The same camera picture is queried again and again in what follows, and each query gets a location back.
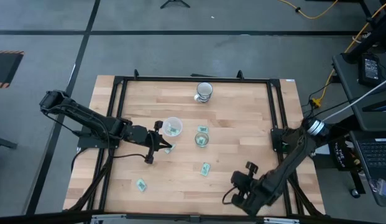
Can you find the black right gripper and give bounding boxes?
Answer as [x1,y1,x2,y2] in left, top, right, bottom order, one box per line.
[231,162,262,200]

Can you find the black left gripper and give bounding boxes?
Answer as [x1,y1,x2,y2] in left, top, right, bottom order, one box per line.
[127,120,173,156]

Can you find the clear plastic bowl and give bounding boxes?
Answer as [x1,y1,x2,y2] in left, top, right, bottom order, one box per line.
[162,116,183,138]

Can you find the clear drinking glass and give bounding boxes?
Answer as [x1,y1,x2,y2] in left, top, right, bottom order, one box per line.
[194,131,210,148]

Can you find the white blue striped mug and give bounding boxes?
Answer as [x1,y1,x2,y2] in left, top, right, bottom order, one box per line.
[193,82,214,104]

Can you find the black tote bag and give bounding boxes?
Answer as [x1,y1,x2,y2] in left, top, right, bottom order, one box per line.
[329,139,363,172]

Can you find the dark laptop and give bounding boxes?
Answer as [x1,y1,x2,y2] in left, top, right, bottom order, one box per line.
[349,130,386,208]

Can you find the clear badge holder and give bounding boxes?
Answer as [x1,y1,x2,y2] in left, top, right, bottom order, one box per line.
[369,178,386,200]

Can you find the dark grey side desk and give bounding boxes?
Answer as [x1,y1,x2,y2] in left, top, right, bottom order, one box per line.
[331,52,386,133]

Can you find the dark grey stand leg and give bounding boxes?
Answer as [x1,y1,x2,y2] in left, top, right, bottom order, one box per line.
[0,135,18,150]

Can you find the black power adapter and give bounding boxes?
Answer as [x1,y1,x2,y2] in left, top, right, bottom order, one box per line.
[357,52,382,88]

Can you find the black hazard-striped floor mat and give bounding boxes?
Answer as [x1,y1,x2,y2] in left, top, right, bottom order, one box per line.
[0,50,25,89]

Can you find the person's shoe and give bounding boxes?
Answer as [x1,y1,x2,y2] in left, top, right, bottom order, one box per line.
[351,30,372,44]

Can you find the black equipment stand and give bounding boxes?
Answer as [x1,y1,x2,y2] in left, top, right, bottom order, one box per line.
[340,0,386,65]

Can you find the black right camera cable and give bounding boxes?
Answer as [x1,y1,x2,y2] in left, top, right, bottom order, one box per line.
[222,185,237,205]

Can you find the black camera cable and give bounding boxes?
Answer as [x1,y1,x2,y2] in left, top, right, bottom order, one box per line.
[222,185,237,205]
[113,152,147,160]

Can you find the black left camera cable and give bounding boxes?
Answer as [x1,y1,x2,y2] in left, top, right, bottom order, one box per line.
[113,152,147,160]

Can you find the silver aluminium rail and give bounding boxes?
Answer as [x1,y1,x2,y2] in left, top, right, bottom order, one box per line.
[264,217,301,224]
[90,213,127,224]

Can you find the black aluminium table frame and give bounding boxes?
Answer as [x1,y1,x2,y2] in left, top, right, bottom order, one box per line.
[63,68,327,218]

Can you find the black frame crossbeam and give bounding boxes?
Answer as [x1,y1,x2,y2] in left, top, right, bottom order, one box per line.
[0,210,386,224]

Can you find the white cable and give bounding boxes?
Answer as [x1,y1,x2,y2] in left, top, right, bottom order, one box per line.
[322,77,386,122]

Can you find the yellow extension cable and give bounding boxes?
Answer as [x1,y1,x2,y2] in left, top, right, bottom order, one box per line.
[278,0,339,20]
[310,0,386,108]

